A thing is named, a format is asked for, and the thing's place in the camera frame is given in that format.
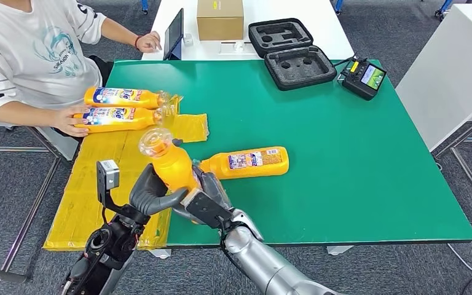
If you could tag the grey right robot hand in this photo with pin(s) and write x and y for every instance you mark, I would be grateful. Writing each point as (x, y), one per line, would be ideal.
(215, 189)

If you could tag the white side table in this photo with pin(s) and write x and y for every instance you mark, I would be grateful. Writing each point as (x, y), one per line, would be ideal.
(449, 69)

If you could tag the clear plastic holder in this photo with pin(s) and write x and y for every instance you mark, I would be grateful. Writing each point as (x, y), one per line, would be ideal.
(234, 49)

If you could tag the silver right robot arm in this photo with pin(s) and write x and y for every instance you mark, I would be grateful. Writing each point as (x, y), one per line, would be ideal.
(268, 268)

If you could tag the white table foot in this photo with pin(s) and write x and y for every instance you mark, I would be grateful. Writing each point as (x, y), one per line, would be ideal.
(160, 254)
(340, 250)

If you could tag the black foam-lined case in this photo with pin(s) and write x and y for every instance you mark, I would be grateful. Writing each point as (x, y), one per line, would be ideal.
(297, 68)

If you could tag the orange detergent bottle clear cap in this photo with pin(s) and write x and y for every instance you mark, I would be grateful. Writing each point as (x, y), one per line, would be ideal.
(138, 124)
(150, 99)
(219, 169)
(175, 167)

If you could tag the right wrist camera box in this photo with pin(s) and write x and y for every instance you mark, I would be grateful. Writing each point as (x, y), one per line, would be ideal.
(205, 209)

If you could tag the small white charger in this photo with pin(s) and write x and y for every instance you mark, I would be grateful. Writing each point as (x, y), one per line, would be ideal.
(188, 39)

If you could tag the yellow taped cardboard sheet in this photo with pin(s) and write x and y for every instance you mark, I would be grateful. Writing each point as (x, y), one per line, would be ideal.
(97, 195)

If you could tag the green table mat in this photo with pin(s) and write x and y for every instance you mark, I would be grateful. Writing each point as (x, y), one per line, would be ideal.
(342, 163)

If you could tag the black remote controller with screen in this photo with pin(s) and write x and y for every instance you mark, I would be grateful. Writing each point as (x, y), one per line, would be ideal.
(362, 82)

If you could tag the person's right forearm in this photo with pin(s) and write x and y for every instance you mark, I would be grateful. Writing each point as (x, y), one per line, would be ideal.
(24, 114)

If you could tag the brown cardboard box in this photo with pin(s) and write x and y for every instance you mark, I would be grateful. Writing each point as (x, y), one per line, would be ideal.
(220, 21)

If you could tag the blue metal leg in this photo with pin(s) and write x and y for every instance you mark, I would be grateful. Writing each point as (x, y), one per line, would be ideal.
(444, 8)
(339, 6)
(145, 5)

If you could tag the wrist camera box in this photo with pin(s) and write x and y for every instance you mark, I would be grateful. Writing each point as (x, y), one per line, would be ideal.
(205, 209)
(107, 175)

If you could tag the person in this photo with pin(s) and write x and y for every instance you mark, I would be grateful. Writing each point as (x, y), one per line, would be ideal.
(32, 53)

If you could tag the black tablet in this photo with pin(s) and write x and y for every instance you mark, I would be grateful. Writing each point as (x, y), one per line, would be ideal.
(173, 33)

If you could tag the person's right hand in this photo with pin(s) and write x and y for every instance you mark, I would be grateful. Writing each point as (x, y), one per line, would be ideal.
(67, 121)

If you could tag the person's left forearm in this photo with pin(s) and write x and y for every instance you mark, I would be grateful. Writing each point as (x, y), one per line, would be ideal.
(120, 32)

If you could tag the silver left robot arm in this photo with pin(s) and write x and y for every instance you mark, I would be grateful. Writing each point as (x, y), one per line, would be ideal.
(105, 252)

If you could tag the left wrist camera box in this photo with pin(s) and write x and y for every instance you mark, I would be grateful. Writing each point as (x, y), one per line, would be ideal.
(107, 175)

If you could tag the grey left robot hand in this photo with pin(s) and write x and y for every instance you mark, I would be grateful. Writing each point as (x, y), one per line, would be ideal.
(148, 199)

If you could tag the person's left hand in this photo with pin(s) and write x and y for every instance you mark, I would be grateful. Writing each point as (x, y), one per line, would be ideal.
(150, 42)

